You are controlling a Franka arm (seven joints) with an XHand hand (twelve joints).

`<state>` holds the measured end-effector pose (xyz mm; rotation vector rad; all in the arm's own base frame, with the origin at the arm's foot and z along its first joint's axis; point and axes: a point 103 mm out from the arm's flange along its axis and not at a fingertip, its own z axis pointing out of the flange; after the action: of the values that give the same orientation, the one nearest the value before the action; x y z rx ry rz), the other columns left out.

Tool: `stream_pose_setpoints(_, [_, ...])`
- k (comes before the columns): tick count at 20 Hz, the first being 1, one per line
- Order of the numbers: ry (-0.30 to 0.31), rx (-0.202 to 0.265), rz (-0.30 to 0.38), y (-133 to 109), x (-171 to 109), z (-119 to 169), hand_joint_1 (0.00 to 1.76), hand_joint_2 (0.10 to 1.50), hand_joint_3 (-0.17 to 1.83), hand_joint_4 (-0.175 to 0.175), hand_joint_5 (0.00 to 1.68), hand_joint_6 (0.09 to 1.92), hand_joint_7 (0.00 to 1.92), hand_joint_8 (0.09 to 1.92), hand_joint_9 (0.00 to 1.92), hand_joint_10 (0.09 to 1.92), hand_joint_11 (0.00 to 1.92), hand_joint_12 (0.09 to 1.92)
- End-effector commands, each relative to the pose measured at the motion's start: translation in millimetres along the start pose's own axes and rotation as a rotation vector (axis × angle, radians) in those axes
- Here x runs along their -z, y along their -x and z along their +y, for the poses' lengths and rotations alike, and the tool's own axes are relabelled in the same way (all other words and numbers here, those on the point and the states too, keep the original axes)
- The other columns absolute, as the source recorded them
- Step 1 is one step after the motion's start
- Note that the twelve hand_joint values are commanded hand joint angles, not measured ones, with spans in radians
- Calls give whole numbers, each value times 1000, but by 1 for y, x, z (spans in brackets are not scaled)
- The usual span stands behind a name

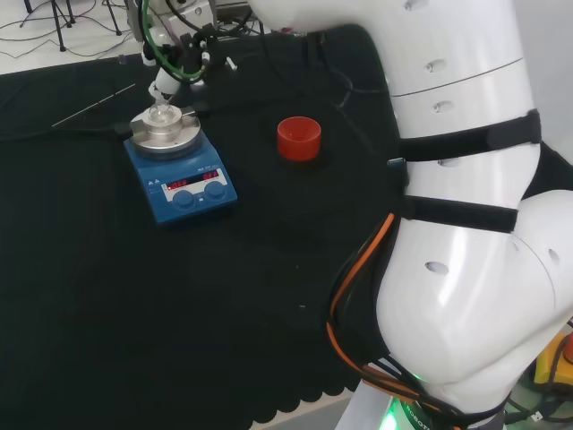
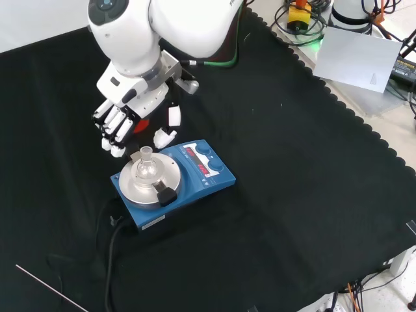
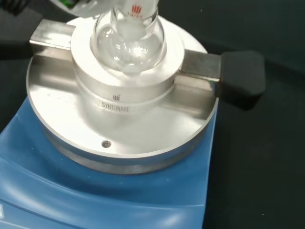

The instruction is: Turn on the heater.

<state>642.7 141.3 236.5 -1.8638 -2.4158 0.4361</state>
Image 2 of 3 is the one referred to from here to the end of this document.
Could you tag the pale board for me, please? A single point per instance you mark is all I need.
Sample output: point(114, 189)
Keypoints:
point(354, 58)

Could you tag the yellow stop button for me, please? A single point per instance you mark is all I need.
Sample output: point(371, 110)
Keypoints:
point(299, 18)

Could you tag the black bench cloth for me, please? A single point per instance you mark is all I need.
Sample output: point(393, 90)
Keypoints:
point(292, 162)

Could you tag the silver wrist mounting block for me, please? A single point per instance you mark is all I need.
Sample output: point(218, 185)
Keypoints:
point(170, 70)

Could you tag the red round cup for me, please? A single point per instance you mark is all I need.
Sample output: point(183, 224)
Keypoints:
point(141, 126)

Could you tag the heater with blue base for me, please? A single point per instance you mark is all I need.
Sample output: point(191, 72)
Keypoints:
point(214, 183)

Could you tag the clear round-bottom flask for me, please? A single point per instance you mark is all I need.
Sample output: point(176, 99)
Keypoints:
point(145, 167)

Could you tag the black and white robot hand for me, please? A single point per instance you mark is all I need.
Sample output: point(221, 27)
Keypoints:
point(130, 87)

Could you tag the black power adapter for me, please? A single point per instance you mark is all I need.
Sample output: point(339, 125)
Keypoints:
point(404, 70)

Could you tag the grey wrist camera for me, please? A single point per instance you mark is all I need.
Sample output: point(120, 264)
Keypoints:
point(190, 87)

